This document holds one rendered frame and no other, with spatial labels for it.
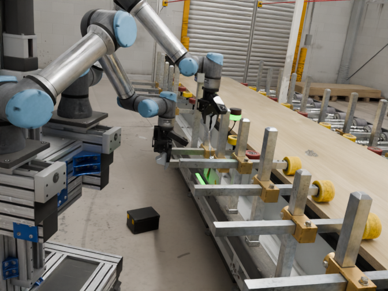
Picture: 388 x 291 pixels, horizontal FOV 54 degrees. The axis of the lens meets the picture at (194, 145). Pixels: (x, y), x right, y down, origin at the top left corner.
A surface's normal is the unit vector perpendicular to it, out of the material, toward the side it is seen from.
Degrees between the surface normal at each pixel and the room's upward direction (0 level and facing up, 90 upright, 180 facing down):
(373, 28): 90
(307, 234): 90
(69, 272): 0
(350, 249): 90
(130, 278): 0
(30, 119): 93
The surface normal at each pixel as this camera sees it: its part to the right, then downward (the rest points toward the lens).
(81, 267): 0.11, -0.94
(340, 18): 0.32, 0.33
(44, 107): 0.73, 0.35
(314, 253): -0.97, -0.03
